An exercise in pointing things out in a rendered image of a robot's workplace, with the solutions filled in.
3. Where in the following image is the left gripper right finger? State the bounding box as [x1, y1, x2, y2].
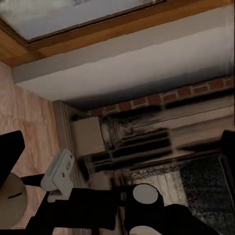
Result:
[220, 130, 235, 168]

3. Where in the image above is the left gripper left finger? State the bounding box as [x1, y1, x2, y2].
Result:
[0, 130, 25, 188]

